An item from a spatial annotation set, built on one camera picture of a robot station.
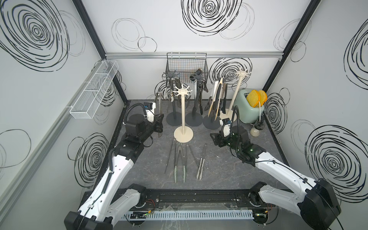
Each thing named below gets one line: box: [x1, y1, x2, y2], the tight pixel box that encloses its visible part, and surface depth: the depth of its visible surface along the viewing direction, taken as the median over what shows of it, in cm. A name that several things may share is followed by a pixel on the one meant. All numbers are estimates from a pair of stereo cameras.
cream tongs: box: [196, 158, 206, 181], surface depth 82 cm
